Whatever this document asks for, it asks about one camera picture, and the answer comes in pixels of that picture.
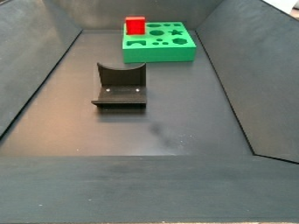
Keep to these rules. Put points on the black curved fixture stand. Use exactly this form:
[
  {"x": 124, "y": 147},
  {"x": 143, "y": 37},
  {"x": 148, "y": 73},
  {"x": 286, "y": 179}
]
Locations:
[{"x": 121, "y": 86}]

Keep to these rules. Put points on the green shape sorter block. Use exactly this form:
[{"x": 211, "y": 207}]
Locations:
[{"x": 165, "y": 43}]

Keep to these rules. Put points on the red rectangular block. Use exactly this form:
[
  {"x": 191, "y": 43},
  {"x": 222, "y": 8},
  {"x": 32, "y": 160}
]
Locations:
[{"x": 135, "y": 25}]

